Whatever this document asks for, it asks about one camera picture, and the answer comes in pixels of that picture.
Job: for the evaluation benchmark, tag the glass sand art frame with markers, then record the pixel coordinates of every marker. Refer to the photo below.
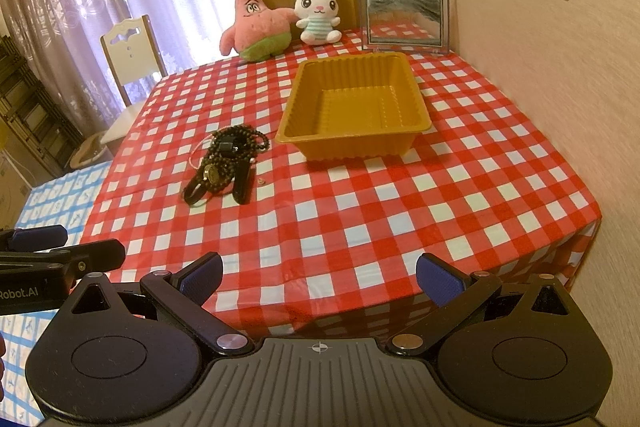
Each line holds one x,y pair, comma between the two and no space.
394,25

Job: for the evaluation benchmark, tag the white bunny plush toy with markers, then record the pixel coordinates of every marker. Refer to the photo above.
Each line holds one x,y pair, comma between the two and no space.
317,19

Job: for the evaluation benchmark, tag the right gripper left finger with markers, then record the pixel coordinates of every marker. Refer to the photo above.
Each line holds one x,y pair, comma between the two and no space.
181,297

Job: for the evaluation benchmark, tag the dark wooden shelf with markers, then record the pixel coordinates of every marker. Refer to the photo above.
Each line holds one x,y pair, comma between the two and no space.
32,115

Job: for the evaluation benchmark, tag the black strap watch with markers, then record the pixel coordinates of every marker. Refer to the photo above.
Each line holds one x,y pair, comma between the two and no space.
242,182

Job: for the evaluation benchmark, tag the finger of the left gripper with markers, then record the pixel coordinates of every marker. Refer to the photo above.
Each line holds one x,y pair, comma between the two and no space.
34,239
102,256

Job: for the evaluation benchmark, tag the white wooden chair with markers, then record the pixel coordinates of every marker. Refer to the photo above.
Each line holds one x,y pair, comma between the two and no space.
132,53

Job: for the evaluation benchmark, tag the red checkered tablecloth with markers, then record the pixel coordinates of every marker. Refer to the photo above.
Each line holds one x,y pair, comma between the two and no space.
330,248

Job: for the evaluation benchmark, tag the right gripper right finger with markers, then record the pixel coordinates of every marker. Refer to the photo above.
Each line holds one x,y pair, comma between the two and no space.
457,296

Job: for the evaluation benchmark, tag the pink starfish plush toy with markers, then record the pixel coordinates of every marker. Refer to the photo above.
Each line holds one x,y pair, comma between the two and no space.
257,32

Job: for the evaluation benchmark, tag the black wrist watch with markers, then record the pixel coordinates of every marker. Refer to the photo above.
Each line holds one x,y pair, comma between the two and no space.
212,177

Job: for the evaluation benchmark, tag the golden plastic tray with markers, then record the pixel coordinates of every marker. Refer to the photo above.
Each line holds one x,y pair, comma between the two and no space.
356,105

